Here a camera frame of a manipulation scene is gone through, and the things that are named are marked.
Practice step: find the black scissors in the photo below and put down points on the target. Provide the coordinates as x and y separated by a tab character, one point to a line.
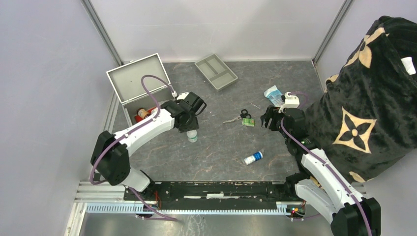
243	114

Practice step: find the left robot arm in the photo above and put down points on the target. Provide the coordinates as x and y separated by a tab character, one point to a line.
112	152

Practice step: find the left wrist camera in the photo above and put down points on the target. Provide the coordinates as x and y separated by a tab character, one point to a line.
179	96

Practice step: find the grey divider tray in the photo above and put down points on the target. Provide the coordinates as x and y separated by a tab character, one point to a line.
217	73

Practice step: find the white blue small bottle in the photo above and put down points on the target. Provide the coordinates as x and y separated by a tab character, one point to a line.
253	158

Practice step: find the blue white gauze packet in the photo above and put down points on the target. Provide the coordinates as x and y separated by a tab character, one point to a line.
274	95

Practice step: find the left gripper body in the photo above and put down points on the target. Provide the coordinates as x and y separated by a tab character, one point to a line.
192	124

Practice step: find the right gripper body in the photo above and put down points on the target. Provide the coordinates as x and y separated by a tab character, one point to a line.
273	112

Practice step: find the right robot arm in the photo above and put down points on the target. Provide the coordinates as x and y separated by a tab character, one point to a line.
347	210

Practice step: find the black floral blanket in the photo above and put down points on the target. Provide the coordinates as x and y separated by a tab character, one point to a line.
366	120

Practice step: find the brown medicine bottle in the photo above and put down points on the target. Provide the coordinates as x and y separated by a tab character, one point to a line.
143	113

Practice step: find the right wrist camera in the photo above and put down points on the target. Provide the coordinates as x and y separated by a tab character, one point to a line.
289	101

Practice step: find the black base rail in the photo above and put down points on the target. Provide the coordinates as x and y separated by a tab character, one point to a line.
215	195

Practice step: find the clear white plastic bottle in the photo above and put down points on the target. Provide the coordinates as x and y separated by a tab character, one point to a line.
192	136

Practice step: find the red first aid pouch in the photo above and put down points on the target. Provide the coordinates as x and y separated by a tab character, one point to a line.
152	111

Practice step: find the green small box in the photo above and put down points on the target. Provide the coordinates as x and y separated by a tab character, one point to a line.
248	122

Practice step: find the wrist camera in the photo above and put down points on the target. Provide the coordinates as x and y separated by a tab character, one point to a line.
179	96
289	101

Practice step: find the grey metal case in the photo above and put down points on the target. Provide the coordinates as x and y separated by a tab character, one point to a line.
127	84

